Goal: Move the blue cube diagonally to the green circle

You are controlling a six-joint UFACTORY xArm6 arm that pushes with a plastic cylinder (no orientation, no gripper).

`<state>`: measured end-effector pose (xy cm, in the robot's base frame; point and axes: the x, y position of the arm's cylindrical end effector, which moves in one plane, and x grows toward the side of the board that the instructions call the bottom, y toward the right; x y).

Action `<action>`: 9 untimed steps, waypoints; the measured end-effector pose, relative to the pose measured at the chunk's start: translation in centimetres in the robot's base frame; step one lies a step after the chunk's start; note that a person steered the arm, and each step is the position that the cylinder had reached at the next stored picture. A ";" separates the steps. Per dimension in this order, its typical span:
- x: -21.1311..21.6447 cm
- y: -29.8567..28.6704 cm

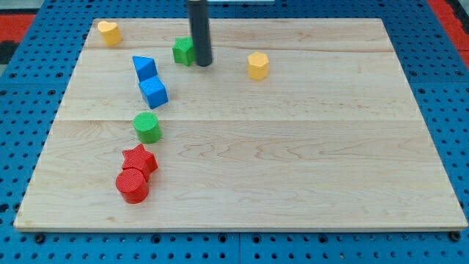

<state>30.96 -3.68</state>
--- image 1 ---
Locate light wooden board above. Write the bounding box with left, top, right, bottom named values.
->
left=14, top=18, right=468, bottom=232

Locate blue cube block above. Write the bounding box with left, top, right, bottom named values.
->
left=139, top=76, right=169, bottom=109

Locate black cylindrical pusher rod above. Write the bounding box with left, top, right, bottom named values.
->
left=186, top=0, right=213, bottom=67

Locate blue triangle block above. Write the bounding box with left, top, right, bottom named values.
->
left=132, top=56, right=158, bottom=82

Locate red star block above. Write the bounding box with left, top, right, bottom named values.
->
left=122, top=144, right=158, bottom=182

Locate green cylinder block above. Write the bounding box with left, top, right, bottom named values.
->
left=133, top=112, right=162, bottom=144

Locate red cylinder block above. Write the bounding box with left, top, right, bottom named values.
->
left=115, top=169, right=149, bottom=204

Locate yellow heart block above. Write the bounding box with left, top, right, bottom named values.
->
left=97, top=21, right=122, bottom=46

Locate green star block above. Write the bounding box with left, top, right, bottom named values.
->
left=172, top=37, right=196, bottom=67

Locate yellow hexagon block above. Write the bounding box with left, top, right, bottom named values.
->
left=247, top=52, right=270, bottom=81

